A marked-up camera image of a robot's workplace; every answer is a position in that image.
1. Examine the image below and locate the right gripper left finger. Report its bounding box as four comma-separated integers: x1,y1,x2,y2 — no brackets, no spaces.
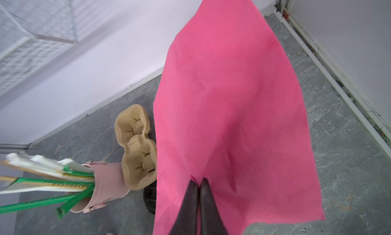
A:
169,180,199,235

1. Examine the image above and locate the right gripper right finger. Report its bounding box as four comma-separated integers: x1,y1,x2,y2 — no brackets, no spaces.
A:
199,178,228,235

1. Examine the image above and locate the single pink paper napkin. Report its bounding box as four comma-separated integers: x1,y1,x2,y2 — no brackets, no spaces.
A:
153,0,325,235

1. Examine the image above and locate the stack of black cup lids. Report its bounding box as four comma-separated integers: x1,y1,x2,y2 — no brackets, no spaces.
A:
143,186,157,214

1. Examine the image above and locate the brown pulp cup carrier stack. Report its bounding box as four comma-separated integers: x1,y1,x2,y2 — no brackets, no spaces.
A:
115,104,157,191

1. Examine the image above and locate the pink cup of stirrers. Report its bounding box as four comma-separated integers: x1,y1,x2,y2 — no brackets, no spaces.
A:
1,153,129,218

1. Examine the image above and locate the long white wire shelf basket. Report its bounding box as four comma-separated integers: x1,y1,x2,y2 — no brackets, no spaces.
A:
1,0,78,95

